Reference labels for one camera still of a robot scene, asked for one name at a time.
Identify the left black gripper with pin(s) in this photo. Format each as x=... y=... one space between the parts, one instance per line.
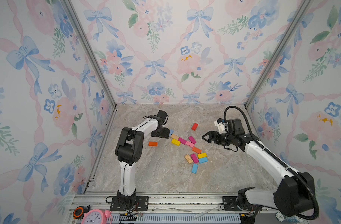
x=165 y=135

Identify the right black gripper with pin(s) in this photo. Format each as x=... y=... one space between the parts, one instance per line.
x=216 y=135

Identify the orange block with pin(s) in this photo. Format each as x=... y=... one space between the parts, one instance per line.
x=153 y=144
x=196 y=150

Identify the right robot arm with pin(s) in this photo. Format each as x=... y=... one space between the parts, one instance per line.
x=295 y=194

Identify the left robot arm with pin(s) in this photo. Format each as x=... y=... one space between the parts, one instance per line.
x=129 y=150

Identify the tan block upper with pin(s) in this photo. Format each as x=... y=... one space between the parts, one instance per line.
x=173 y=136

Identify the tan block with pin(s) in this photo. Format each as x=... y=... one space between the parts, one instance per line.
x=173 y=136
x=188 y=159

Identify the yellow block upper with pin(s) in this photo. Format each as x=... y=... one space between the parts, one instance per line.
x=175 y=142

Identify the yellow block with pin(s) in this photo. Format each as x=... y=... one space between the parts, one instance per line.
x=202 y=155
x=175 y=142

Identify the magenta block upper right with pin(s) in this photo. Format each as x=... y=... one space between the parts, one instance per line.
x=192 y=140

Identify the magenta block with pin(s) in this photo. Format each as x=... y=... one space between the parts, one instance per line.
x=194 y=158
x=192 y=140
x=183 y=141

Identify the red block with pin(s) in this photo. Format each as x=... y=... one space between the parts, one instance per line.
x=194 y=127

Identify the yellow block lower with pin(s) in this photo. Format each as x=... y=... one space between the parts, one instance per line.
x=202 y=155

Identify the pink block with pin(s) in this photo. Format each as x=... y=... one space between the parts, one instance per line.
x=191 y=145

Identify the magenta block middle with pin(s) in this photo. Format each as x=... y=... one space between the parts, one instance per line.
x=183 y=141

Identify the blue block right lower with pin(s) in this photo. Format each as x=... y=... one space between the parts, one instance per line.
x=202 y=160

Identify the magenta block lower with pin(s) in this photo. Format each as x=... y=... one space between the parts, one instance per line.
x=194 y=158

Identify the tan block lower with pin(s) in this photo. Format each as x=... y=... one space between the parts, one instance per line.
x=188 y=159

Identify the blue block bottom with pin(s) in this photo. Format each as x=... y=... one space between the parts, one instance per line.
x=194 y=168

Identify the white blue object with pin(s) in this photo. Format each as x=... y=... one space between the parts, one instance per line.
x=280 y=217

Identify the pink alarm clock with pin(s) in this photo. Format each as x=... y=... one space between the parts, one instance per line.
x=96 y=216

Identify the orange black tape measure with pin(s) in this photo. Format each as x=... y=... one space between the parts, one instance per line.
x=80 y=211

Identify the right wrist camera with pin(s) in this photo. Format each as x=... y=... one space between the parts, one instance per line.
x=221 y=125

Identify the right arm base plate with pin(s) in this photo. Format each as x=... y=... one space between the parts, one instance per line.
x=229 y=203

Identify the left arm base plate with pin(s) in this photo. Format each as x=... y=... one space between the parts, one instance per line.
x=141 y=204

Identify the white cable duct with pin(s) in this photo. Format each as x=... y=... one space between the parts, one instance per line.
x=176 y=218

